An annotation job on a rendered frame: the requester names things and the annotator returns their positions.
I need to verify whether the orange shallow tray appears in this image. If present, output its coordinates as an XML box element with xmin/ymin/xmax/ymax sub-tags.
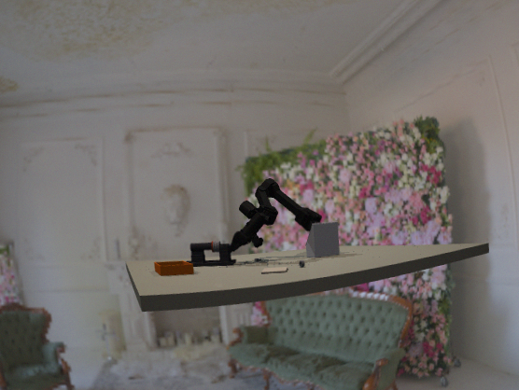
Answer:
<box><xmin>154</xmin><ymin>261</ymin><xmax>194</xmax><ymax>276</ymax></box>

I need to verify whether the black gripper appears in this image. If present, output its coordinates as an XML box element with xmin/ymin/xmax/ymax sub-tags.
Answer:
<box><xmin>230</xmin><ymin>220</ymin><xmax>260</xmax><ymax>253</ymax></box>

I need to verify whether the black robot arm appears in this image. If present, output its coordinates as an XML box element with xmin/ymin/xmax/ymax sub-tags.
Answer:
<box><xmin>239</xmin><ymin>178</ymin><xmax>322</xmax><ymax>247</ymax></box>

